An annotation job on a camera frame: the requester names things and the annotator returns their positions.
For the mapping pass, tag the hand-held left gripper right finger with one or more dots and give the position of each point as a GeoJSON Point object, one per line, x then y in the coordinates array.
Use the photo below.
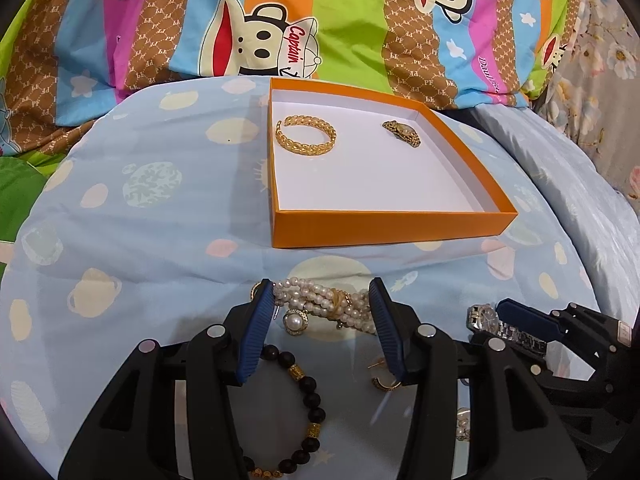
{"type": "Point", "coordinates": [387, 330]}

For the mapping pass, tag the grey floral cloth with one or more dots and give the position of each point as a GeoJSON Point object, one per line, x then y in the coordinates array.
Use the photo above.
{"type": "Point", "coordinates": [600, 60]}

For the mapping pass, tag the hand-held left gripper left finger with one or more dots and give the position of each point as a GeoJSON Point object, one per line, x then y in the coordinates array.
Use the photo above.
{"type": "Point", "coordinates": [256, 330]}

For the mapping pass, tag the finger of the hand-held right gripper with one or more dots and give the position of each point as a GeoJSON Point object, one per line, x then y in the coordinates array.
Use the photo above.
{"type": "Point", "coordinates": [560, 375]}
{"type": "Point", "coordinates": [530, 319]}

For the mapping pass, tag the cartoon monkey striped blanket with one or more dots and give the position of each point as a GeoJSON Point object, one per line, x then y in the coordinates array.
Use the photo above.
{"type": "Point", "coordinates": [350, 20]}

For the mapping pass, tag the pale blue quilt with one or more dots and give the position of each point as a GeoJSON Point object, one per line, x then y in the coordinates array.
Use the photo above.
{"type": "Point", "coordinates": [560, 185]}

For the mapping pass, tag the gold wristwatch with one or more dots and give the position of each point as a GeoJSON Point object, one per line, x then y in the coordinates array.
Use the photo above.
{"type": "Point", "coordinates": [402, 132]}

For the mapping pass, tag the orange cardboard box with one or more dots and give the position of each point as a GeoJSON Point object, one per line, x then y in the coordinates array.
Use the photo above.
{"type": "Point", "coordinates": [380, 190]}

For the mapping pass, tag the silver metal wristwatch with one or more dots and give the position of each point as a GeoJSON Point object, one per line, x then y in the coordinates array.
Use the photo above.
{"type": "Point", "coordinates": [482, 316]}

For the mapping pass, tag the light blue patterned pillow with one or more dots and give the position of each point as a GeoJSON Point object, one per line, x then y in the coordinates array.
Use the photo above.
{"type": "Point", "coordinates": [150, 260]}

